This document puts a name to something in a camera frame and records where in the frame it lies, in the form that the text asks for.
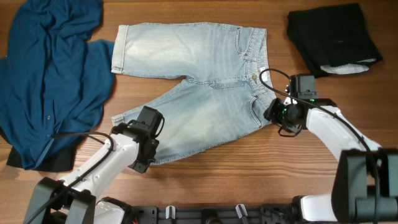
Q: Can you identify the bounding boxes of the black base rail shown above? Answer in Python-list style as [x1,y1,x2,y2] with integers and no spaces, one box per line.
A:
[111,202,307,224]

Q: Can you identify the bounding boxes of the blue shirt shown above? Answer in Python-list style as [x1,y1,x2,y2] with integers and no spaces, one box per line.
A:
[1,0,114,172]

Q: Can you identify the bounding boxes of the light blue denim shorts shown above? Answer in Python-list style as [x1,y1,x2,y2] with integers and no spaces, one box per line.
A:
[111,22,275,165]

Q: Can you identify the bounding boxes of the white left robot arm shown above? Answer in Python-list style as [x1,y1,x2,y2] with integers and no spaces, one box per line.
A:
[24,106,165,223]

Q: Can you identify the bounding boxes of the folded black garment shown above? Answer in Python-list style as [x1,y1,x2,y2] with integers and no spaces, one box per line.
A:
[287,3,383,78]

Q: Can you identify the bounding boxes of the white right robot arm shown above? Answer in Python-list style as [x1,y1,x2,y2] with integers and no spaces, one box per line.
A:
[264,75,397,223]

